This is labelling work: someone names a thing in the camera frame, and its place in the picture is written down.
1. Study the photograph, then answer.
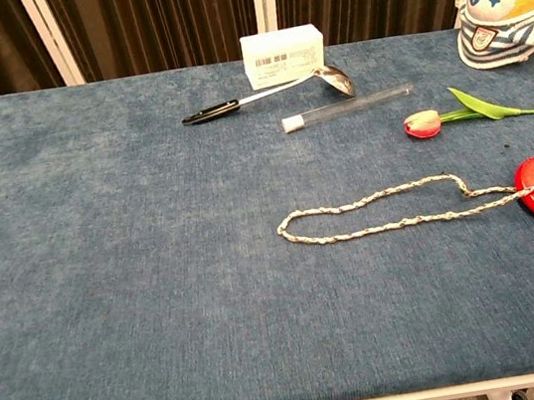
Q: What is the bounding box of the blue fabric table mat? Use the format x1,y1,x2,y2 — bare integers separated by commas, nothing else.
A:
0,14,534,400

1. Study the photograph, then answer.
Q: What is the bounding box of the clear test tube white cap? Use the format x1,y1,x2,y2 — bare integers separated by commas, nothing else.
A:
278,82,419,135

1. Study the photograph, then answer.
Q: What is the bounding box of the artificial pink tulip flower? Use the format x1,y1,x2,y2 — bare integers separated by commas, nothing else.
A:
399,74,534,142

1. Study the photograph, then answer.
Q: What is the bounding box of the white labelled cardboard box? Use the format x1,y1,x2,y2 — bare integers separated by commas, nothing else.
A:
239,22,329,93

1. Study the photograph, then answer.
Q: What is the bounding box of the steel ladle black handle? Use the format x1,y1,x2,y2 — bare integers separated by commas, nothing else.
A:
176,60,358,128

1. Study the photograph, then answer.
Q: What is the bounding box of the white braided rope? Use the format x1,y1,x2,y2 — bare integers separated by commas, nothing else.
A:
272,160,534,252

